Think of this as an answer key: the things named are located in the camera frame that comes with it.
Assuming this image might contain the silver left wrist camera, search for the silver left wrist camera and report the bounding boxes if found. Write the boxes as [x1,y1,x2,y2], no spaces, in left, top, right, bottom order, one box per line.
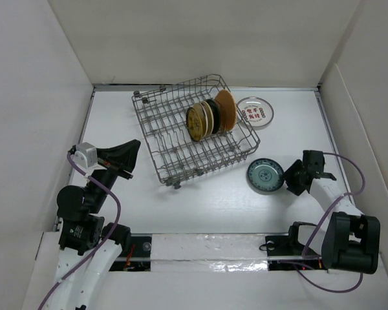
[67,142,98,169]

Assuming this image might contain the yellow plate with brown rim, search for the yellow plate with brown rim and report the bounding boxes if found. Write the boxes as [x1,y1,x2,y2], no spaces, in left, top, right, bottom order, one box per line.
[186,103,205,141]

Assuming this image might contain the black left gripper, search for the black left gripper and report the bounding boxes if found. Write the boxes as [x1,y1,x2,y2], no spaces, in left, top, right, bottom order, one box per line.
[87,138,141,211]

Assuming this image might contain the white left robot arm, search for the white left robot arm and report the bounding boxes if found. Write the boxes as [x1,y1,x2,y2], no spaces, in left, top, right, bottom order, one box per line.
[39,139,141,309]

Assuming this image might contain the orange woven bamboo plate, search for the orange woven bamboo plate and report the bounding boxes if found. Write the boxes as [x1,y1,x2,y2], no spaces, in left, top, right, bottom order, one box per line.
[214,89,237,131]

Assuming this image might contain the cream plate with red motifs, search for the cream plate with red motifs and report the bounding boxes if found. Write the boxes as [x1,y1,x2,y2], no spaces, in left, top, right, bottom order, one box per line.
[204,101,214,136]

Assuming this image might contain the cream plate with green brushstroke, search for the cream plate with green brushstroke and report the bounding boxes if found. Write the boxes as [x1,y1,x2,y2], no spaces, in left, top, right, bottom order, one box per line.
[200,101,208,138]

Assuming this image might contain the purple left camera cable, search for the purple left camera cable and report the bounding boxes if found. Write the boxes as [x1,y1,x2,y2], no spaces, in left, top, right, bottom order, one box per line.
[37,151,121,310]

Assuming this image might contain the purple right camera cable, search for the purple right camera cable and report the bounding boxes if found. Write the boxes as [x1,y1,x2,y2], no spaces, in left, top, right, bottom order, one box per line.
[294,152,365,293]

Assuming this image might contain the blue floral plate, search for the blue floral plate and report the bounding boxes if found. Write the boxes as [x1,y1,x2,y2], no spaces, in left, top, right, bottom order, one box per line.
[246,158,285,195]

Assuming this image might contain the purple camera cable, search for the purple camera cable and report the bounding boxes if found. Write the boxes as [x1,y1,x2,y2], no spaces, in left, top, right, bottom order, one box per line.
[294,152,365,293]
[37,151,121,310]

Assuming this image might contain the white plate with red characters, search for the white plate with red characters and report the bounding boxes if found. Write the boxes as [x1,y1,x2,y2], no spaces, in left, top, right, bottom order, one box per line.
[237,97,274,127]

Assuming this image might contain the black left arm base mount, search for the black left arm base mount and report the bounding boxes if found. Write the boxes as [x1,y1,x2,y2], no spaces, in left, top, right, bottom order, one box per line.
[109,234,152,272]

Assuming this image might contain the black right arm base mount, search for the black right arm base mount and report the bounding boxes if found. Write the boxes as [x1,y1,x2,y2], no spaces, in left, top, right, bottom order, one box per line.
[259,222,326,271]

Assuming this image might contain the glossy black plate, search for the glossy black plate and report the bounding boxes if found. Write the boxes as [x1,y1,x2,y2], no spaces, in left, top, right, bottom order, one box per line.
[206,99,221,134]

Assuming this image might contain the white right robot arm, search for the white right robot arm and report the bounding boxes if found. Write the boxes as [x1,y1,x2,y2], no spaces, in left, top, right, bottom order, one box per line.
[283,150,381,274]

